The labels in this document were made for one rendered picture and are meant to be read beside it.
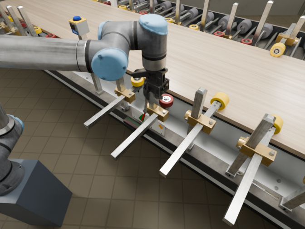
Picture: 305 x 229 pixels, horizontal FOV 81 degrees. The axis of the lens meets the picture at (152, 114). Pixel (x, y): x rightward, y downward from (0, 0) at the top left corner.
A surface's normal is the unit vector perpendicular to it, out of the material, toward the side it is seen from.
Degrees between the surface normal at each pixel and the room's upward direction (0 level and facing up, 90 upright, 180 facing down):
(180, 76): 0
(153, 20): 5
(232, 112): 0
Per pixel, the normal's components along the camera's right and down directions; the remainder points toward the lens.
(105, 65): 0.10, 0.74
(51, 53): 0.05, 0.24
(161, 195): -0.02, -0.67
